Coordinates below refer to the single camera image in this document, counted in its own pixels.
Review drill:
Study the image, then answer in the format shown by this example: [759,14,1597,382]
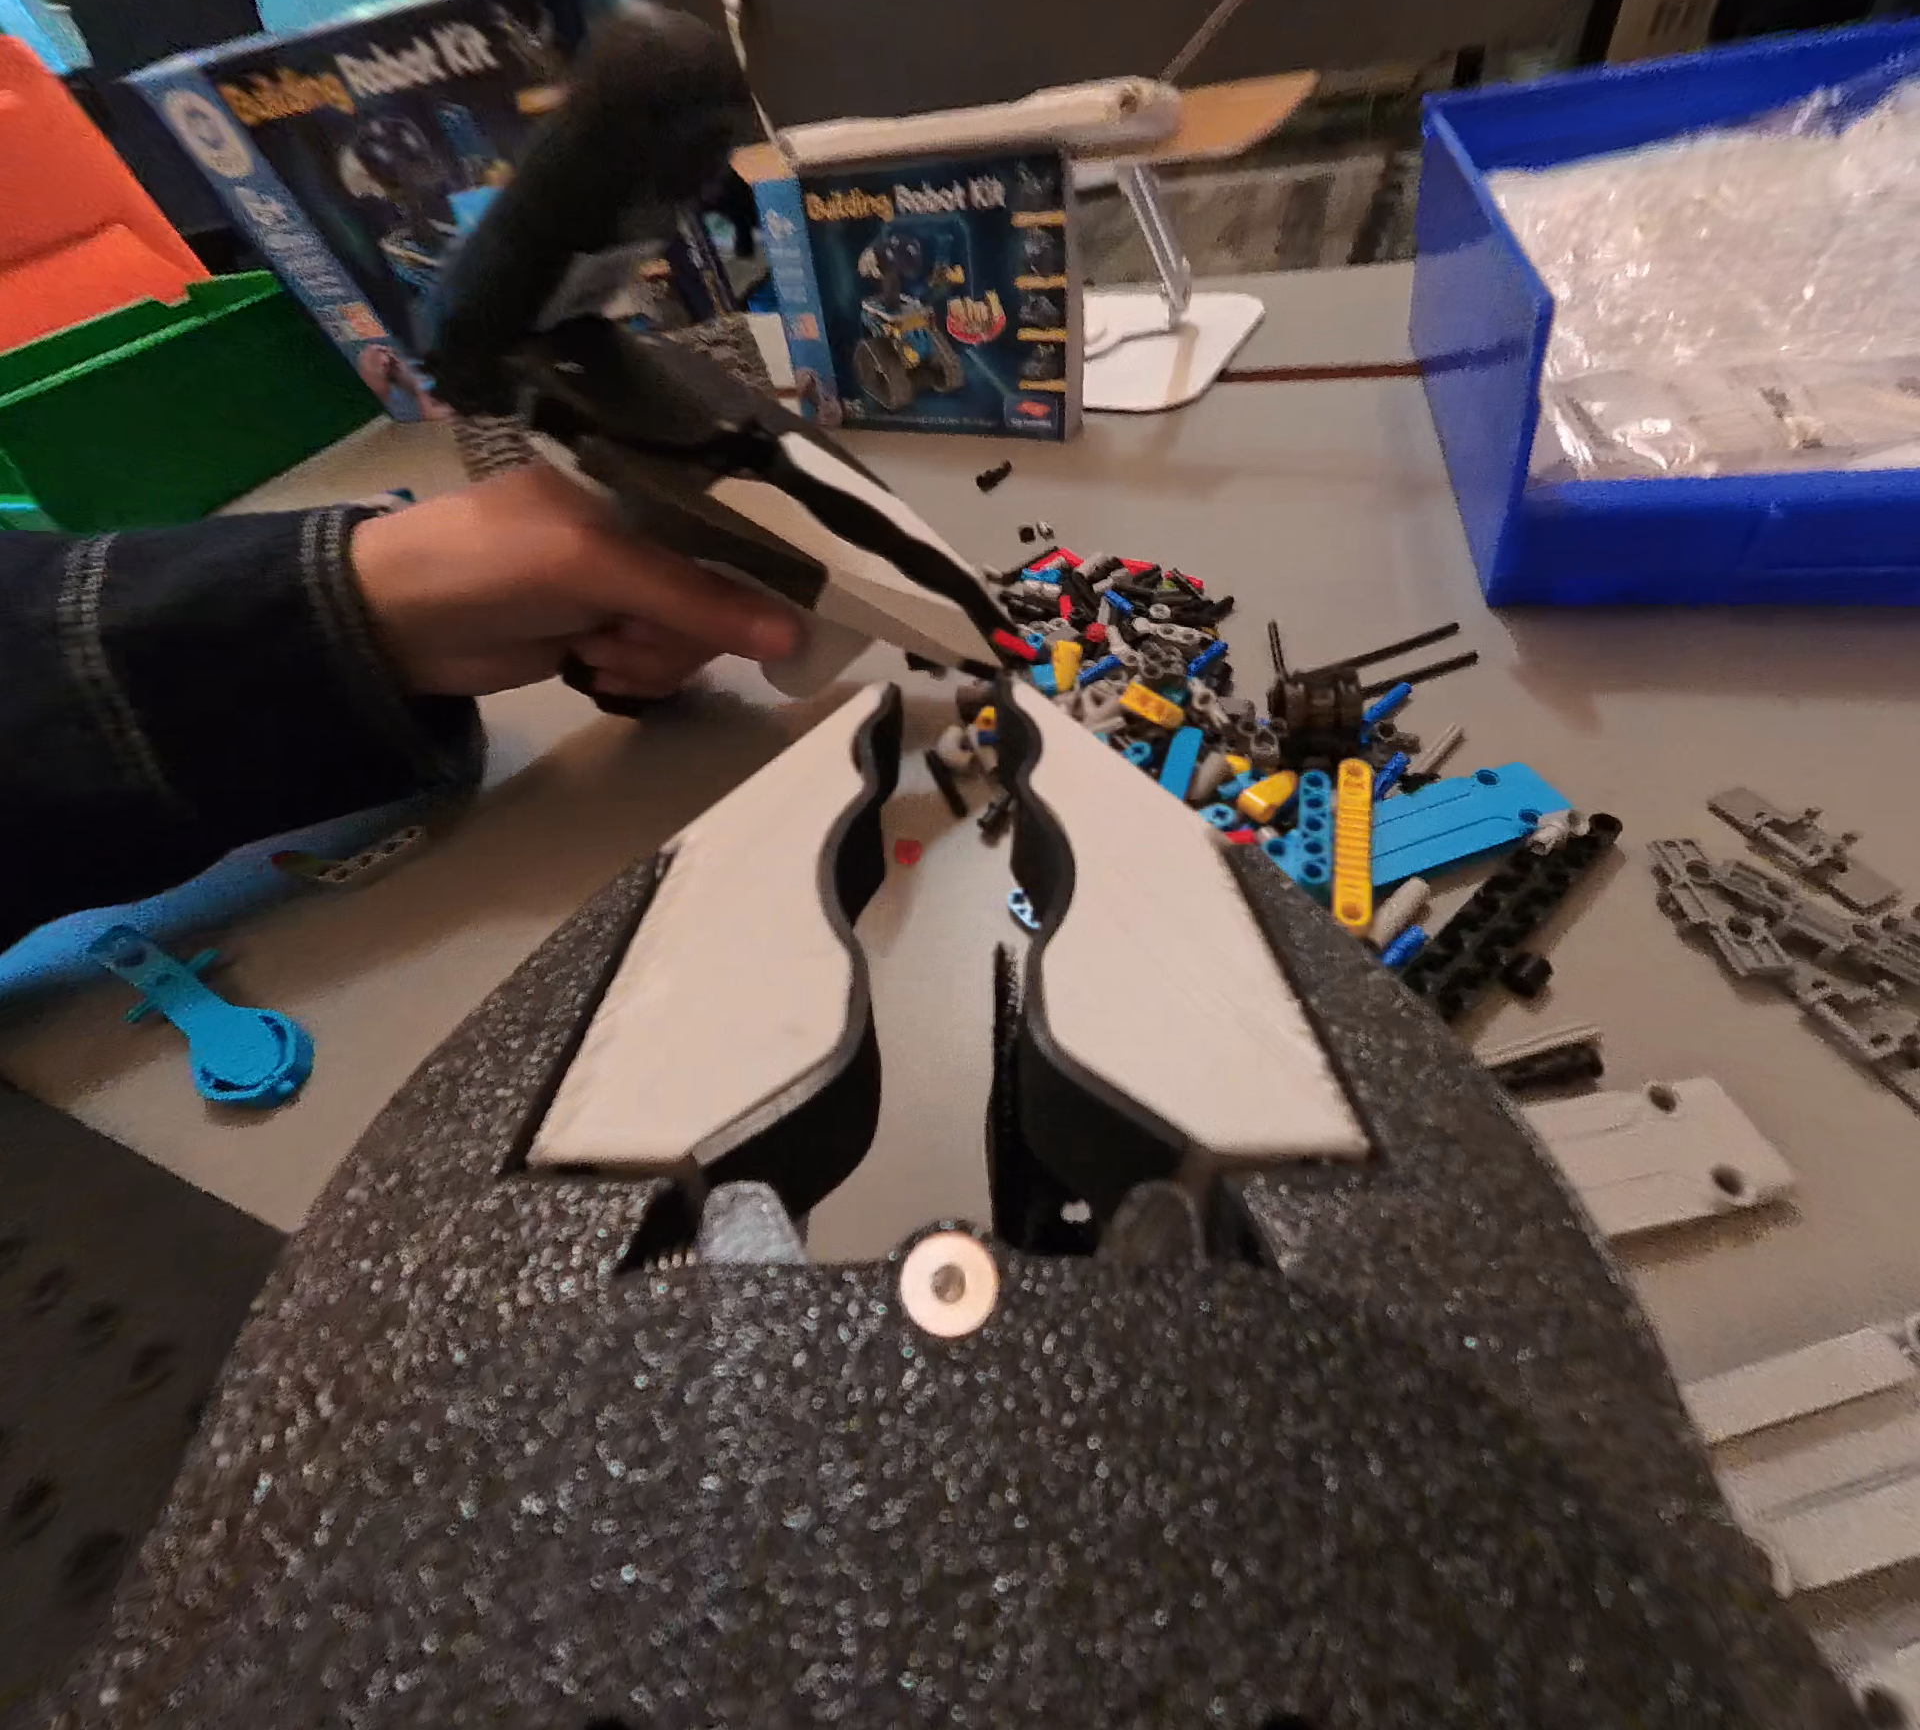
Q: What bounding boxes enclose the blue toy panel piece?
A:
[0,806,443,1010]

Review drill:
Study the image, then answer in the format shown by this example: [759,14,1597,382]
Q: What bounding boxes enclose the pile of toy building pieces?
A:
[900,535,1629,1025]

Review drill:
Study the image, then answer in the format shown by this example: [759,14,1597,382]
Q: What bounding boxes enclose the blue plastic bin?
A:
[1408,12,1920,612]

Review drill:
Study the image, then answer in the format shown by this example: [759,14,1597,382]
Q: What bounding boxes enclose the blue brick separator tool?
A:
[86,926,322,1109]

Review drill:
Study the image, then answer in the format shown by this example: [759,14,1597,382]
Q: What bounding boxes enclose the building robot kit booklet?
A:
[748,147,1085,444]

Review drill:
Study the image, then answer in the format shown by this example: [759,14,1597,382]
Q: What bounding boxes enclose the dark blue toy kit box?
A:
[125,0,734,424]

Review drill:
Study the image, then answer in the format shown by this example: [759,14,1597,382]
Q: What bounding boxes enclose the grey track link pieces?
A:
[1647,784,1920,1109]

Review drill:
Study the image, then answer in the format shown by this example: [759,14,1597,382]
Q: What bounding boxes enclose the grey perforated beam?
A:
[268,822,428,889]

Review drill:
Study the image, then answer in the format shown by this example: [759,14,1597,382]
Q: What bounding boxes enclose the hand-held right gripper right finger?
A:
[997,682,1372,1187]

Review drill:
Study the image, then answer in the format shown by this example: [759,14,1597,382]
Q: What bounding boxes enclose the person's left forearm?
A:
[0,503,488,952]

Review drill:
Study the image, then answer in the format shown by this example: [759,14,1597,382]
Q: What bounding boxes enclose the clear plastic bags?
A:
[1485,72,1920,479]

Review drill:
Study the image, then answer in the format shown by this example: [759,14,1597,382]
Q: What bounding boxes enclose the green plastic bin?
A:
[0,266,387,535]

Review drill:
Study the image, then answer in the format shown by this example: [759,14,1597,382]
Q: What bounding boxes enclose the grey desk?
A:
[0,260,1920,1730]

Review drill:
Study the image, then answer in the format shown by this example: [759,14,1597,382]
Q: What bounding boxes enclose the black dimpled pad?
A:
[0,1080,289,1702]

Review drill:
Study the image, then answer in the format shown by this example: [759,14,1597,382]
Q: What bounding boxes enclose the white clamp stand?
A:
[720,0,1370,415]

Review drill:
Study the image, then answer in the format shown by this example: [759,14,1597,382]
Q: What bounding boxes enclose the orange felt bag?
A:
[0,34,210,355]

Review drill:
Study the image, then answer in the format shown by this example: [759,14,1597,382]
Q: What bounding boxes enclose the person's left hand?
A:
[346,460,805,719]

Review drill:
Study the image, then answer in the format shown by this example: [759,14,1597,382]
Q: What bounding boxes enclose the brown cardboard piece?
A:
[1170,70,1322,160]

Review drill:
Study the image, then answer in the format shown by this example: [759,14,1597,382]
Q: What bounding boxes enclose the grey flat plate piece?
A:
[1679,1312,1920,1596]
[1524,1076,1799,1239]

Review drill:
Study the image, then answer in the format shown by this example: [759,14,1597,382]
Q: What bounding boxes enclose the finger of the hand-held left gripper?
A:
[700,434,1012,634]
[823,532,1027,674]

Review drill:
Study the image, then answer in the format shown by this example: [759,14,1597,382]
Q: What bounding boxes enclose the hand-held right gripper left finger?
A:
[523,683,907,1226]

